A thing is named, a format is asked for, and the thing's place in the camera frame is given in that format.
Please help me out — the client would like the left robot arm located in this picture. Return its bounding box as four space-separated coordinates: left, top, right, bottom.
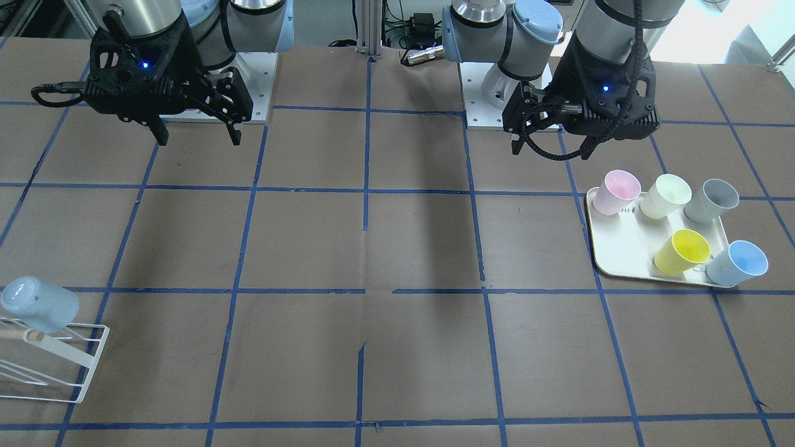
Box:
442 1 683 161

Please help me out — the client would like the grey cup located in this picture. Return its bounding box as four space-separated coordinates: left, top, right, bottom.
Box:
684 178 739 224

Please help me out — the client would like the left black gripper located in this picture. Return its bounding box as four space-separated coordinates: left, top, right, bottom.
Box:
502 38 660 155

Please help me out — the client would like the yellow cup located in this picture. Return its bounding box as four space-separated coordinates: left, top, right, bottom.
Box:
653 228 712 276

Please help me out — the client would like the cream plastic tray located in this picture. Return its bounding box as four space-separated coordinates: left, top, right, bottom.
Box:
585 187 730 287

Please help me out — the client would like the aluminium frame post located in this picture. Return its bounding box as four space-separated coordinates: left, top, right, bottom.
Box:
354 0 384 60

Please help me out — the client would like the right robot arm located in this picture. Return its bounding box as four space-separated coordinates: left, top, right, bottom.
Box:
81 1 295 145

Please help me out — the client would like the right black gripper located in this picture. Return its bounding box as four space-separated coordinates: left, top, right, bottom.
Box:
83 11 253 147

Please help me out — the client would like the pale blue cup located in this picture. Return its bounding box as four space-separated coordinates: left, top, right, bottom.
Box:
2 276 80 334

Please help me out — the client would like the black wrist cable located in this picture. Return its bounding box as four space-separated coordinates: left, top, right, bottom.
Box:
520 0 647 162

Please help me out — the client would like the cream white cup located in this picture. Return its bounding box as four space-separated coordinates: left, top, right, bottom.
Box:
640 174 693 220

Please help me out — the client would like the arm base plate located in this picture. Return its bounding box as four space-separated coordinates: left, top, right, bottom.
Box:
161 53 280 124
459 62 519 131

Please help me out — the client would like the white wire cup rack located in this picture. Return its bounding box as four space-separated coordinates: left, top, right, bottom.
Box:
2 317 110 404

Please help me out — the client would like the pink cup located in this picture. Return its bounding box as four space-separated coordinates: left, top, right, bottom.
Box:
593 169 642 216

